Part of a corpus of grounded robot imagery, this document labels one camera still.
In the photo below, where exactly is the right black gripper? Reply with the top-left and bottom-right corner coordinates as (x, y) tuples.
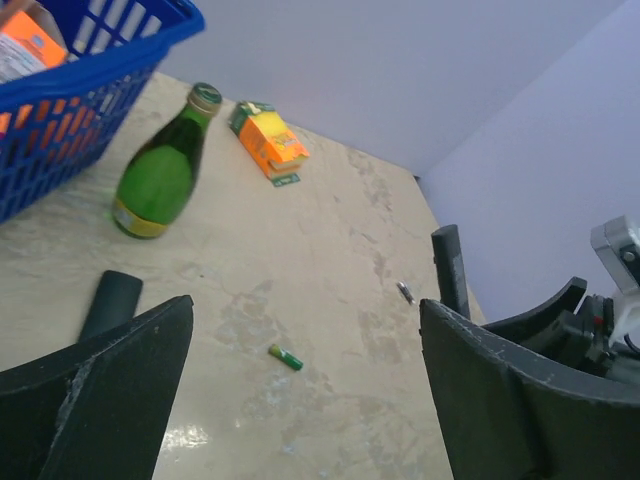
(483, 277), (639, 383)

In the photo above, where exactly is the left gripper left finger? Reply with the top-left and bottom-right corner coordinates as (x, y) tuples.
(1, 295), (193, 479)

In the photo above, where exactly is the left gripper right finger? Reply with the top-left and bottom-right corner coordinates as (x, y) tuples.
(420, 299), (639, 479)

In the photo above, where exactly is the green battery lower centre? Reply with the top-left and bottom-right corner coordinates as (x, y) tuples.
(268, 344), (304, 371)

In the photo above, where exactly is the green glass bottle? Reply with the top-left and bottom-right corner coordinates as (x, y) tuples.
(112, 82), (222, 239)

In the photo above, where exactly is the orange ball in basket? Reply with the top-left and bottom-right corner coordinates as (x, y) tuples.
(1, 97), (99, 162)

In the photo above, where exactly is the blue plastic basket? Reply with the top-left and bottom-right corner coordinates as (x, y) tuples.
(1, 0), (205, 220)

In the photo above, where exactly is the orange sponge pack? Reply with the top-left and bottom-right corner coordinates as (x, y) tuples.
(228, 101), (310, 187)

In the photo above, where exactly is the orange white carton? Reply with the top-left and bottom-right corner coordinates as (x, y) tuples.
(1, 3), (68, 84)

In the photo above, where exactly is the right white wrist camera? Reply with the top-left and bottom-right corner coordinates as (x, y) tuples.
(590, 215), (639, 354)

